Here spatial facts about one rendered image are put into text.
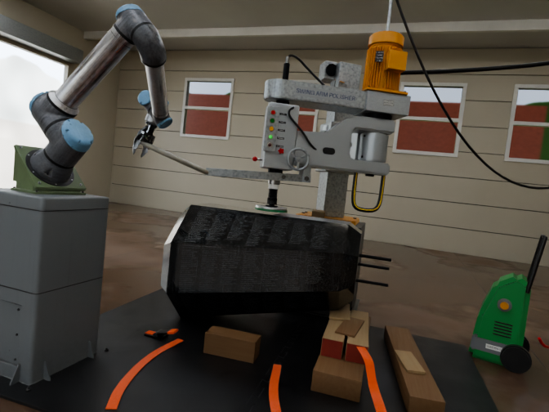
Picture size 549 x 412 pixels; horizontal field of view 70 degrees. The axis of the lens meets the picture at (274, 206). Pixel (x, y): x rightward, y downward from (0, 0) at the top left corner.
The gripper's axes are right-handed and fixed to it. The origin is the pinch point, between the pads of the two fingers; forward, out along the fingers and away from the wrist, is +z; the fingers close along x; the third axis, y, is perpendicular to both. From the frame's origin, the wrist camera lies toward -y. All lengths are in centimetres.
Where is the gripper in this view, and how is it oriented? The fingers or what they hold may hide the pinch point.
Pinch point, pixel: (137, 153)
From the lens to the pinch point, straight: 254.9
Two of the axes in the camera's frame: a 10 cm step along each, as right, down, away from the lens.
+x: 7.3, 3.0, 6.2
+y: 5.5, 2.7, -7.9
